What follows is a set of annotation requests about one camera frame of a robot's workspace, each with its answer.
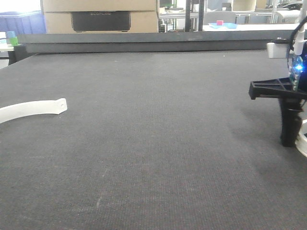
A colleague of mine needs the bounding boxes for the dark blue storage bin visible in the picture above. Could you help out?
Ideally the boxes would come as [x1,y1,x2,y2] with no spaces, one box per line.
[0,11,46,35]

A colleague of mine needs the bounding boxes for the large cardboard box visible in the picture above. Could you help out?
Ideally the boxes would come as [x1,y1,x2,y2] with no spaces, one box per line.
[41,0,159,34]

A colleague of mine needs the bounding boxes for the pink cube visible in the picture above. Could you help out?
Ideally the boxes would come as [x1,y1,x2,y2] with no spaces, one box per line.
[216,20,224,26]

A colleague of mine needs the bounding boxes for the light blue tray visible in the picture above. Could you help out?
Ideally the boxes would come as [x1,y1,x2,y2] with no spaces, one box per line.
[209,23,238,29]

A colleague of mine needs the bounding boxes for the white curved plastic strip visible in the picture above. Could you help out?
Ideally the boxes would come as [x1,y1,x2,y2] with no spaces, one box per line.
[0,98,68,123]

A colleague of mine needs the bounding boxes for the white camera box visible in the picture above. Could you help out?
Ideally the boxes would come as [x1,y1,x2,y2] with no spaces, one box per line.
[267,42,289,58]

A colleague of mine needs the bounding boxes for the black vertical post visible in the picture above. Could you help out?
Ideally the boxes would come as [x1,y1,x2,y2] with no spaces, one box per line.
[184,0,204,32]

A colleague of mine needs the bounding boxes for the black and white cables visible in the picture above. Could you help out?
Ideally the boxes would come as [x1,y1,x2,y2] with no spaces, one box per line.
[286,0,307,72]

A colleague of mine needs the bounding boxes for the black gripper with board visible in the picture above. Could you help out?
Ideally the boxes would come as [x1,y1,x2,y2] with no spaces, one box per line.
[248,43,307,147]

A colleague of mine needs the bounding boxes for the white plastic ring piece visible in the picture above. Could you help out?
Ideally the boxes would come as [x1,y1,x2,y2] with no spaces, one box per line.
[295,119,307,158]

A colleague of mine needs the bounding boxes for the aluminium frame shelving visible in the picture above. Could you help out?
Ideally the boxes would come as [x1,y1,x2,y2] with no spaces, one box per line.
[158,0,303,31]

